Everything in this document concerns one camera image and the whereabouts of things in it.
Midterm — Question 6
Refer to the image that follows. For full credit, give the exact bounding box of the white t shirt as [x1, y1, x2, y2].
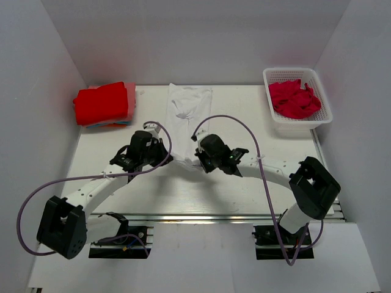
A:
[164, 83, 213, 171]

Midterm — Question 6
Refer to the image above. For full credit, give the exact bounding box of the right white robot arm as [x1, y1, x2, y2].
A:
[192, 131, 341, 244]

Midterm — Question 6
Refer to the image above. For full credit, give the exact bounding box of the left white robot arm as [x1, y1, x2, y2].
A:
[37, 124, 172, 259]

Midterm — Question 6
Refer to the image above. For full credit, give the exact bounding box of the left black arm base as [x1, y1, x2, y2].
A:
[87, 212, 148, 248]

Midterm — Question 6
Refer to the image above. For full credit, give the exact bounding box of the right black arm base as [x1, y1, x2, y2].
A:
[252, 225, 304, 246]

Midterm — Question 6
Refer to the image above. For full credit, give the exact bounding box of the folded blue t shirt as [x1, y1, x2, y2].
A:
[85, 121, 131, 129]

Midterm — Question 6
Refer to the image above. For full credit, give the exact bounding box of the folded red t shirt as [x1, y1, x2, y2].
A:
[73, 82, 136, 126]

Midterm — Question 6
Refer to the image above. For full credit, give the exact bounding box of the white plastic basket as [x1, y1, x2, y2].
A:
[263, 67, 332, 131]

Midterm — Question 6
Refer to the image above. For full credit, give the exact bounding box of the crumpled magenta t shirt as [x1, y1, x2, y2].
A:
[269, 79, 321, 120]

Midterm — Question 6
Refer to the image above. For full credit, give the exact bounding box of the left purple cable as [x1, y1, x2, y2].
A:
[16, 120, 174, 259]

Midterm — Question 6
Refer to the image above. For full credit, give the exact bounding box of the purple cable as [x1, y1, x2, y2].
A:
[191, 114, 324, 267]
[16, 120, 174, 259]

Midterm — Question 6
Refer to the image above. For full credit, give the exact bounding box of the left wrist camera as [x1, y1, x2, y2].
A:
[143, 123, 161, 139]

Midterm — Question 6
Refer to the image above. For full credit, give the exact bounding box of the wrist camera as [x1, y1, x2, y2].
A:
[191, 129, 209, 143]
[143, 123, 161, 139]

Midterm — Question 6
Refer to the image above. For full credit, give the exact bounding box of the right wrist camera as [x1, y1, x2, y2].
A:
[191, 129, 209, 143]

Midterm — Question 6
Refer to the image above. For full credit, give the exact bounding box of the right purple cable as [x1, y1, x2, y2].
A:
[191, 114, 324, 267]

